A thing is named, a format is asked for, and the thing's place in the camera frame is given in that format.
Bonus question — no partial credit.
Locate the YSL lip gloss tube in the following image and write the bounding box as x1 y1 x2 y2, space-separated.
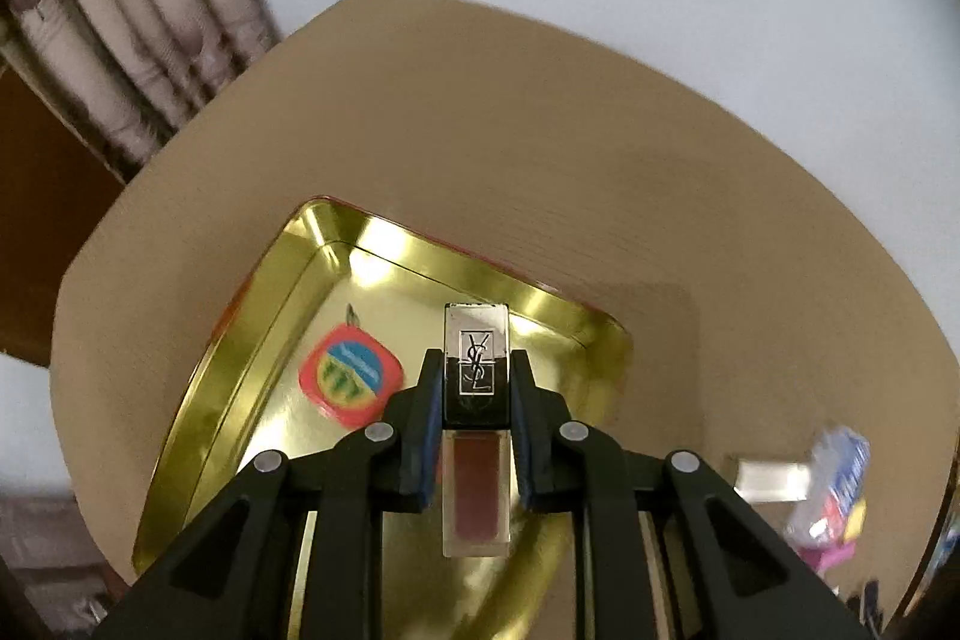
441 302 511 559

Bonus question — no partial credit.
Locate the small silver box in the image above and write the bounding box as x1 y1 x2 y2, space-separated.
734 459 812 503

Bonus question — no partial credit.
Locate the clear plastic packet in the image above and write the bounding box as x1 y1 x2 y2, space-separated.
784 427 871 575

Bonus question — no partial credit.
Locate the red rounded tin box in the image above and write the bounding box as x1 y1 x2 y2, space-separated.
298 323 405 431

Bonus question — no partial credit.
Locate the gold metal tray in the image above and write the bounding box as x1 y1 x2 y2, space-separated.
132 200 631 638

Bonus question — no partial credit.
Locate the dark wooden furniture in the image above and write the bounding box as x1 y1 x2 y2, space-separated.
0 68 122 367

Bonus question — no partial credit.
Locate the patterned curtain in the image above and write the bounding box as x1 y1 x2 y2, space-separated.
0 0 285 184

